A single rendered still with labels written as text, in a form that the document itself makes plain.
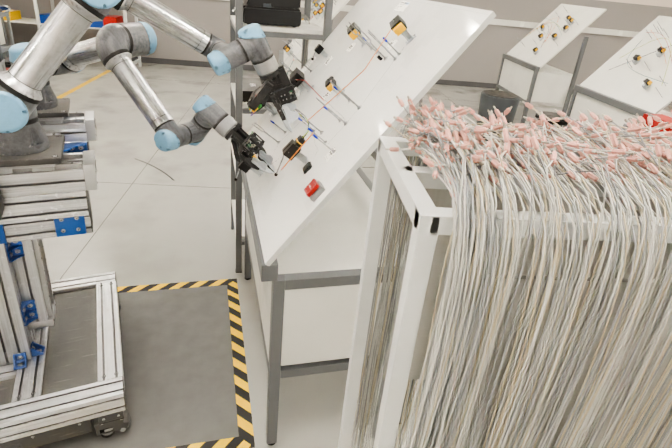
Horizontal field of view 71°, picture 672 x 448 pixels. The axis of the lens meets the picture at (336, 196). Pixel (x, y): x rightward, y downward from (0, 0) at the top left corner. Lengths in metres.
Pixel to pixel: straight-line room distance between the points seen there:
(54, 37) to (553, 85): 6.49
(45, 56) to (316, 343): 1.24
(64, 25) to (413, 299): 1.14
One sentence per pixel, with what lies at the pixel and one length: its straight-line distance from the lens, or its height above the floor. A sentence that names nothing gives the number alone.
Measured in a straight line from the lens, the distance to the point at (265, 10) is 2.61.
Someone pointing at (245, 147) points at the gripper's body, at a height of 1.16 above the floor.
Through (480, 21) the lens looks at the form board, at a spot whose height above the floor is 1.64.
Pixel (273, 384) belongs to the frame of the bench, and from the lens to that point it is 1.90.
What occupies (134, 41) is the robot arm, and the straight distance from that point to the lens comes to 1.86.
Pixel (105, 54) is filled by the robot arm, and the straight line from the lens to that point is 1.80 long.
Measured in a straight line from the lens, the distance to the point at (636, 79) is 5.63.
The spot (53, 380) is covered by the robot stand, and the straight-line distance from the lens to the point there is 2.26.
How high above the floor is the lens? 1.73
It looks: 25 degrees down
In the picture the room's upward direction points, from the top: 6 degrees clockwise
